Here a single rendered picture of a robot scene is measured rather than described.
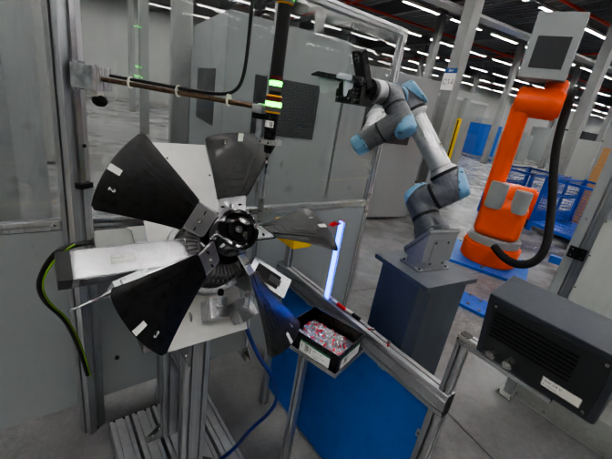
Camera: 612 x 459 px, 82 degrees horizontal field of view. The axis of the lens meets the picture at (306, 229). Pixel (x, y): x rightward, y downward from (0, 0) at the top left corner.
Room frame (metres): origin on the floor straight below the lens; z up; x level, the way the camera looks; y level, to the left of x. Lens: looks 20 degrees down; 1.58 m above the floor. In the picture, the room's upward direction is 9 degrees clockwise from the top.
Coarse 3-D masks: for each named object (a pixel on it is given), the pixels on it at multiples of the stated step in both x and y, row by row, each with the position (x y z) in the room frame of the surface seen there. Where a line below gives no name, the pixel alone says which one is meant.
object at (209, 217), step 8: (200, 208) 0.90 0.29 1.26; (208, 208) 0.91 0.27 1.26; (192, 216) 0.90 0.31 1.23; (200, 216) 0.91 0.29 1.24; (208, 216) 0.91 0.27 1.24; (216, 216) 0.92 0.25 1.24; (184, 224) 0.90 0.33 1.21; (192, 224) 0.90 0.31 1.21; (200, 224) 0.91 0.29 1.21; (208, 224) 0.91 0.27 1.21; (192, 232) 0.90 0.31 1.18; (200, 232) 0.91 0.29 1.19
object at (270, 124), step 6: (270, 114) 0.98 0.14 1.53; (276, 114) 0.98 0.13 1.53; (270, 120) 0.98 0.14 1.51; (276, 120) 0.98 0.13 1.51; (264, 126) 0.99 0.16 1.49; (270, 126) 0.98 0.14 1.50; (276, 126) 0.99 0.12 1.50; (264, 132) 0.99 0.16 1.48; (270, 132) 0.98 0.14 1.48; (264, 138) 0.98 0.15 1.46; (270, 138) 0.98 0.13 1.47; (264, 150) 0.98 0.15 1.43; (270, 150) 0.98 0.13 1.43
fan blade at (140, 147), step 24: (144, 144) 0.89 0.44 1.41; (120, 168) 0.85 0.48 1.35; (144, 168) 0.87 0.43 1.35; (168, 168) 0.89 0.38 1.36; (96, 192) 0.82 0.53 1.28; (120, 192) 0.84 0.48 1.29; (144, 192) 0.86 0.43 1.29; (168, 192) 0.88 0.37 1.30; (192, 192) 0.90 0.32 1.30; (144, 216) 0.86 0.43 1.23; (168, 216) 0.88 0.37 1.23
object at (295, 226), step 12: (288, 216) 1.14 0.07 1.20; (300, 216) 1.15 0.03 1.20; (312, 216) 1.17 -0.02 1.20; (264, 228) 1.02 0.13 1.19; (276, 228) 1.03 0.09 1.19; (288, 228) 1.05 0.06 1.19; (300, 228) 1.07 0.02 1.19; (312, 228) 1.10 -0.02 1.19; (324, 228) 1.13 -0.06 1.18; (300, 240) 1.00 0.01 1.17; (312, 240) 1.03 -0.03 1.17; (324, 240) 1.06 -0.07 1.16
